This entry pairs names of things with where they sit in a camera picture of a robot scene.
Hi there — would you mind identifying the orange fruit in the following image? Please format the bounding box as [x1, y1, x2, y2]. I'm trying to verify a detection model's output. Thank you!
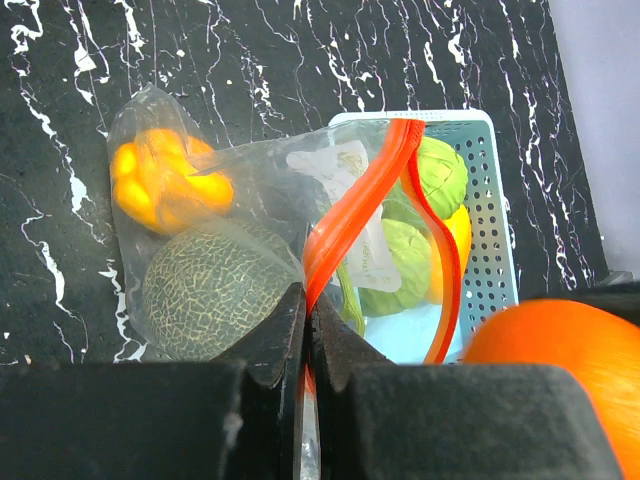
[462, 299, 639, 479]

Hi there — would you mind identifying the orange yellow mango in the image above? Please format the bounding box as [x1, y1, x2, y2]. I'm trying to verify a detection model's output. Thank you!
[424, 203, 473, 305]

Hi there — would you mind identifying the netted green melon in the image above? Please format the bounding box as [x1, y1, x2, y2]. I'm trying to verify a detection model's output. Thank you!
[142, 217, 302, 360]

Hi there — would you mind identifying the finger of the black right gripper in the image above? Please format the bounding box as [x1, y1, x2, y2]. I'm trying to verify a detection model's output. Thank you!
[531, 282, 639, 310]

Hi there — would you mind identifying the green cabbage lower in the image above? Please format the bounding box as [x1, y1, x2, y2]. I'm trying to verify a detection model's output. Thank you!
[359, 218, 431, 317]

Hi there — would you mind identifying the green cabbage upper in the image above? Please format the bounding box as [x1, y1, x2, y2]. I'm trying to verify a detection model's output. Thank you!
[417, 137, 468, 220]

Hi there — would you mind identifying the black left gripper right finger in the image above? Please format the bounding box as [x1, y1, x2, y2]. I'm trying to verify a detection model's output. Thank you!
[307, 298, 623, 479]

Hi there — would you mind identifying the light blue plastic basket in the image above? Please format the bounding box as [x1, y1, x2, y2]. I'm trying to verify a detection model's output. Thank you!
[329, 109, 519, 364]

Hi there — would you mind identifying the orange yellow bell pepper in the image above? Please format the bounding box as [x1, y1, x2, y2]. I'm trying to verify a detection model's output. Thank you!
[110, 128, 234, 234]

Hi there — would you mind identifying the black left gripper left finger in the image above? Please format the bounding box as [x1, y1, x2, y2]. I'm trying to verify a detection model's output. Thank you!
[1, 283, 305, 479]

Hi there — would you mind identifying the green cabbage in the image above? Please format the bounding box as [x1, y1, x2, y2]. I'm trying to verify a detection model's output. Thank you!
[417, 137, 468, 220]
[359, 218, 431, 317]

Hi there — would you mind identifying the clear orange-zip bag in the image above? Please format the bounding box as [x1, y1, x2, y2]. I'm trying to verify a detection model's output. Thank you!
[107, 85, 471, 479]

